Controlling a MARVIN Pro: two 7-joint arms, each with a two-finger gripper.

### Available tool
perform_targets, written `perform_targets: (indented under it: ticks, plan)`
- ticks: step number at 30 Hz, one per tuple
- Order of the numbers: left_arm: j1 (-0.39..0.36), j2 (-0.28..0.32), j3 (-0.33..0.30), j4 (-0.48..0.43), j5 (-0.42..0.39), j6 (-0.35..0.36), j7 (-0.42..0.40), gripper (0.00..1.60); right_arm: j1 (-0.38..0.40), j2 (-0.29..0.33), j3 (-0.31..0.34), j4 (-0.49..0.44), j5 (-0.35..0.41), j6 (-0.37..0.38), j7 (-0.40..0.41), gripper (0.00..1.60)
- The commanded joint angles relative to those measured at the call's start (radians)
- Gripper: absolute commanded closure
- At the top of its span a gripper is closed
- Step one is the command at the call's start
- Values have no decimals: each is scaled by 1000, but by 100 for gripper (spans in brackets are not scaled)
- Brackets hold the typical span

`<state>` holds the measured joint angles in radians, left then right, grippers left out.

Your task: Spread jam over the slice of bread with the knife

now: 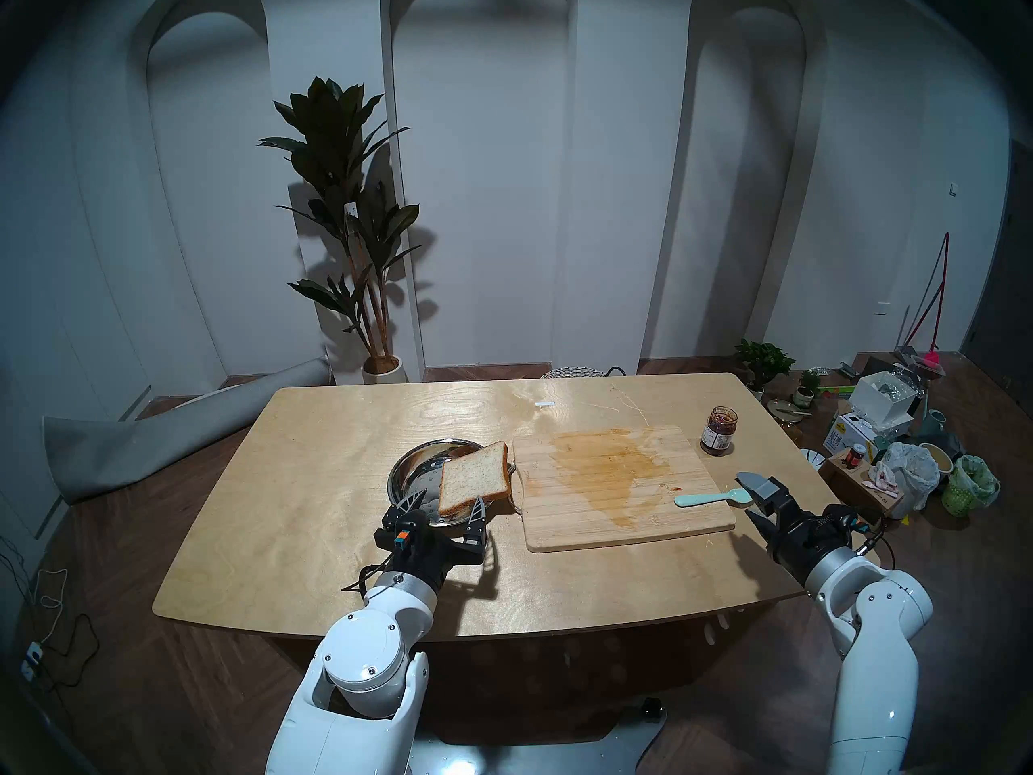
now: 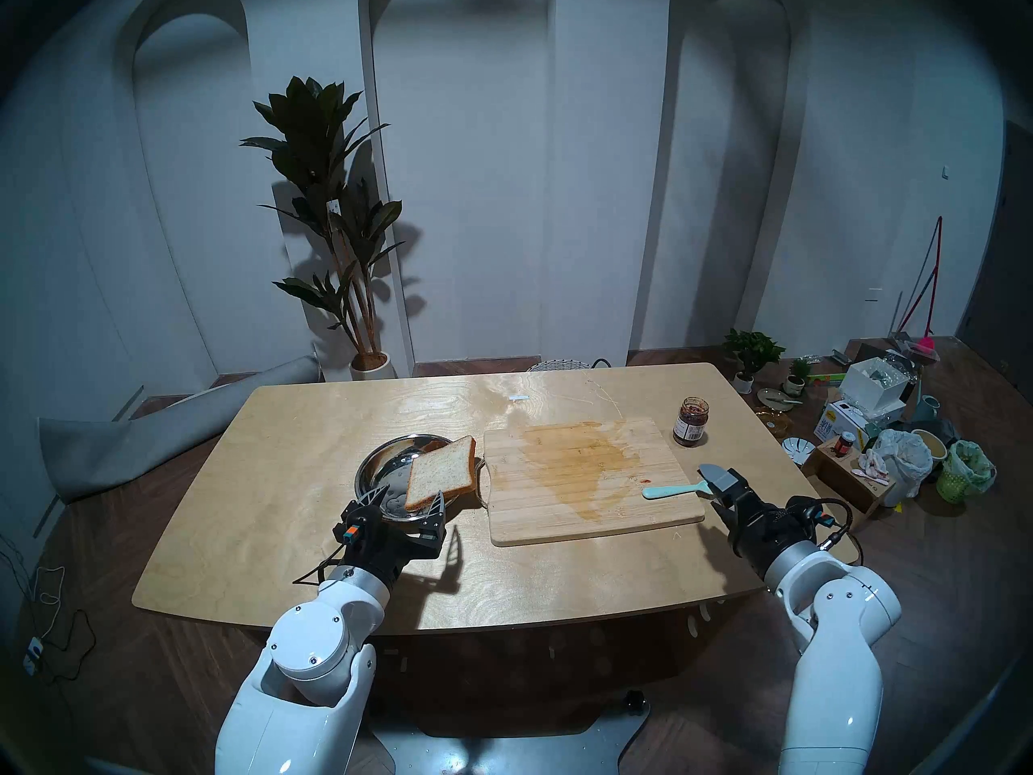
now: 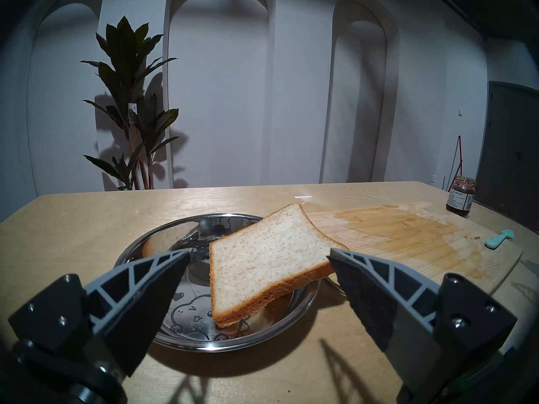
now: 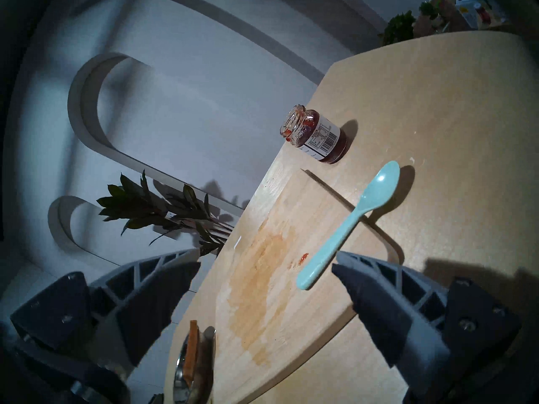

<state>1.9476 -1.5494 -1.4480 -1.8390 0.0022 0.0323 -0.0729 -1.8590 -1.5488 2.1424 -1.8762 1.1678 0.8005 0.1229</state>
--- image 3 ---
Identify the grey black left gripper right finger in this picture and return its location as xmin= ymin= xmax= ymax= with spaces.
xmin=328 ymin=247 xmax=518 ymax=404

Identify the grey black left gripper left finger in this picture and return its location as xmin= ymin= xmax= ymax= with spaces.
xmin=8 ymin=248 xmax=192 ymax=378

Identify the round steel plate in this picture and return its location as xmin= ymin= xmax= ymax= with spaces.
xmin=114 ymin=213 xmax=321 ymax=352

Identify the mint green plastic knife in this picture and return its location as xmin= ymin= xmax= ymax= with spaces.
xmin=484 ymin=229 xmax=515 ymax=250

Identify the slice of white bread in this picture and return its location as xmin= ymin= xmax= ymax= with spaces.
xmin=209 ymin=203 xmax=350 ymax=328

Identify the glass jam jar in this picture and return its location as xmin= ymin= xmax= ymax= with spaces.
xmin=446 ymin=175 xmax=477 ymax=218

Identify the wooden cutting board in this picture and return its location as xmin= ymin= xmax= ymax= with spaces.
xmin=305 ymin=203 xmax=523 ymax=296

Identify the dark door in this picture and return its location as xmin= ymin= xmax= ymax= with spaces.
xmin=475 ymin=81 xmax=539 ymax=233

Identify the tall dark green plant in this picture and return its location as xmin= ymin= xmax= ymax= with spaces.
xmin=79 ymin=15 xmax=181 ymax=191

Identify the red handled broom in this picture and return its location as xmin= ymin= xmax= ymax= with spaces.
xmin=446 ymin=135 xmax=464 ymax=192

